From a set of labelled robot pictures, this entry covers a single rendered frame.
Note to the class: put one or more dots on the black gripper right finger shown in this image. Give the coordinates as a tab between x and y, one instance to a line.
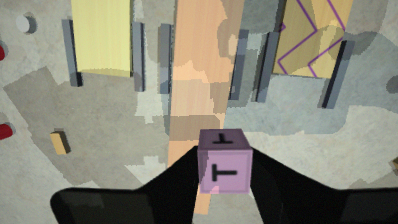
285	196

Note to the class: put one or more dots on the purple cube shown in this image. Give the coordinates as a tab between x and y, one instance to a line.
224	161

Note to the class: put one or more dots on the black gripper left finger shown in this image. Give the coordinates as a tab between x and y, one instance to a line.
169	198

